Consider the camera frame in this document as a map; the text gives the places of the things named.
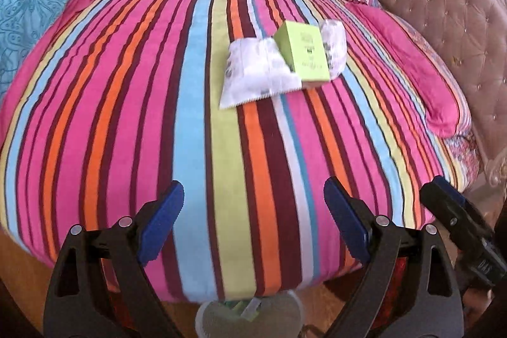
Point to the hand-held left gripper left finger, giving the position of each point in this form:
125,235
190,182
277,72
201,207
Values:
162,223

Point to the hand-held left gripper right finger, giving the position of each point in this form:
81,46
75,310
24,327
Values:
348,223

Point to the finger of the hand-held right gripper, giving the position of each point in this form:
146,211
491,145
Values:
445,199

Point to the grey plastic mesh basket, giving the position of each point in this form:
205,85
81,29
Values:
277,316

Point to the large white pouch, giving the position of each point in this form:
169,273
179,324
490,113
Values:
253,72

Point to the green box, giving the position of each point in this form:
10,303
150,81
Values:
303,53

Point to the small white printed pouch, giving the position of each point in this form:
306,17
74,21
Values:
332,45

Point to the floral bed cover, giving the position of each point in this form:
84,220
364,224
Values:
463,160

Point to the red shaggy rug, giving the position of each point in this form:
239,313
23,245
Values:
400,282

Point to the striped bed sheet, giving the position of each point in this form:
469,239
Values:
158,104

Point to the large pink pillow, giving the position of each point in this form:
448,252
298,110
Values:
412,61

